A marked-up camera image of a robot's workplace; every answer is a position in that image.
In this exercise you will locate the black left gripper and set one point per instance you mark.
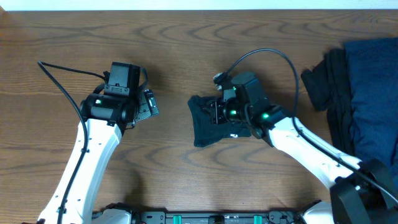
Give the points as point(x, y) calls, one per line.
point(147, 109)

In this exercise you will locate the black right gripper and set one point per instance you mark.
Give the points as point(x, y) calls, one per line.
point(217, 115)

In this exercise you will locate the dark teal t-shirt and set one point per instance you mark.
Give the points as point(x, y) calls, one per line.
point(207, 133)

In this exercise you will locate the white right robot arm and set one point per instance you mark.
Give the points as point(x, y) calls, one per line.
point(360, 192)

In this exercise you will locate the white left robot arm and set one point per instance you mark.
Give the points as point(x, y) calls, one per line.
point(113, 107)

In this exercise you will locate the black garment in pile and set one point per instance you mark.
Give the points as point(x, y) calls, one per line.
point(328, 87)

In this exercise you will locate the blue garment in pile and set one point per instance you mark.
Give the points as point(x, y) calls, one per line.
point(372, 71)

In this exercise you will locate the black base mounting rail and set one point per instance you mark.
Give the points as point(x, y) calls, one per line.
point(202, 218)

